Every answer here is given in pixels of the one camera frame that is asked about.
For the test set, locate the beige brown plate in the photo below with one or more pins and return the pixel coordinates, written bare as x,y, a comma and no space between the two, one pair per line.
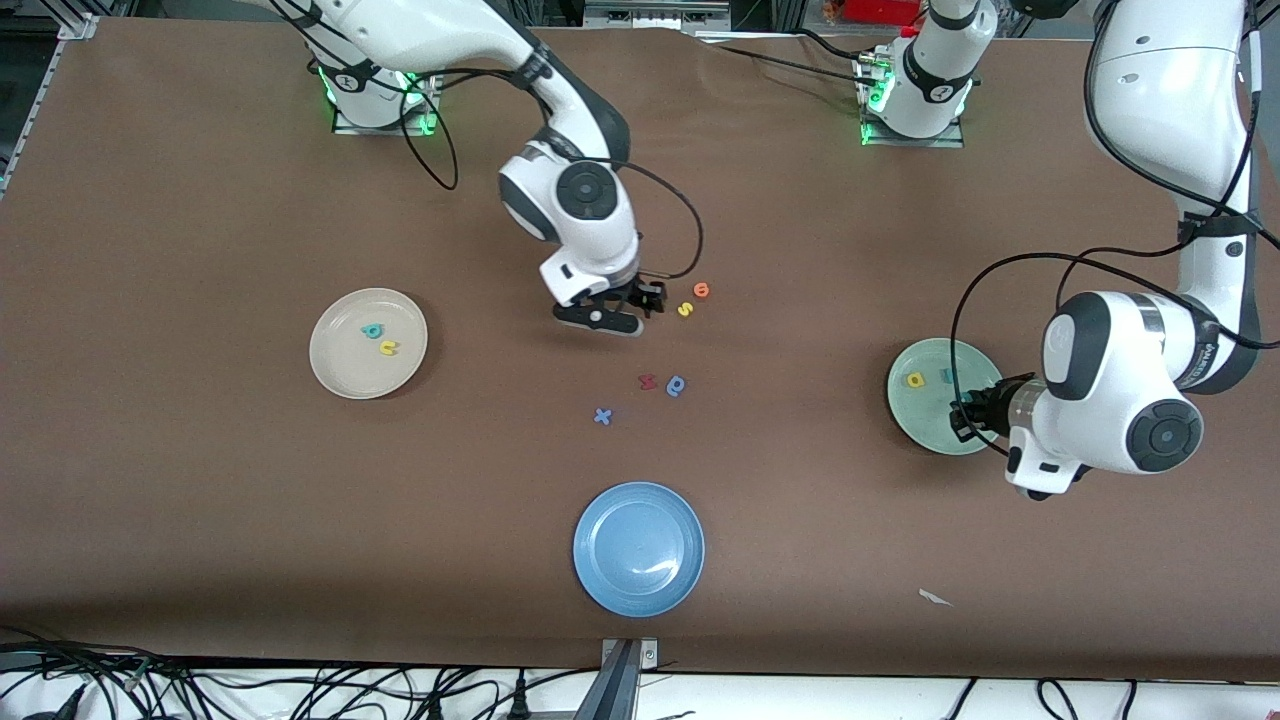
345,375

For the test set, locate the white paper scrap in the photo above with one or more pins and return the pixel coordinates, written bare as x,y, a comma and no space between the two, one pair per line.
935,598

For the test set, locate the blue foam letter q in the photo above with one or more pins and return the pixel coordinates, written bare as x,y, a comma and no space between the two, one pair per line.
676,392

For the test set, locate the aluminium frame profile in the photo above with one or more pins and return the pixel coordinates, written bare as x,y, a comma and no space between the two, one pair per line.
40,95
1262,15

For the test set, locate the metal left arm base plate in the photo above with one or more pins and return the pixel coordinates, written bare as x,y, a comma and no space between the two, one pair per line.
950,143

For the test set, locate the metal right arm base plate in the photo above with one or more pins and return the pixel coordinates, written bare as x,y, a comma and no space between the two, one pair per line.
343,128

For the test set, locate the blue plate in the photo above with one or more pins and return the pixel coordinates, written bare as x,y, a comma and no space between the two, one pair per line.
620,540

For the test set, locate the grey power strip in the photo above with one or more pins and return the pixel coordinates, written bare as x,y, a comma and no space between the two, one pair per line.
650,15

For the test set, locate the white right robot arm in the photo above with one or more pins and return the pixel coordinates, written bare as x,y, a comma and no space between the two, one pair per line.
430,30

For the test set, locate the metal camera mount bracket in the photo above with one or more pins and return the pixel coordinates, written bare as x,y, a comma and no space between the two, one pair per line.
620,690

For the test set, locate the brown table cover sheet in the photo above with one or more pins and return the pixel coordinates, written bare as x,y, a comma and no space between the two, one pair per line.
200,500

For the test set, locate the light green plate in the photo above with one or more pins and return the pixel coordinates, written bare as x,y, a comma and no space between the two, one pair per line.
920,420

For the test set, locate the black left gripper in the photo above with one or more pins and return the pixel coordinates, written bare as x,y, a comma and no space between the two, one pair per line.
987,408

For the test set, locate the red box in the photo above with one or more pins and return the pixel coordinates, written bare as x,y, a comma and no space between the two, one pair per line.
870,10

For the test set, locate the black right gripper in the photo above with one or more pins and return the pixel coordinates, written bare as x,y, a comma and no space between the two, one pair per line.
637,293

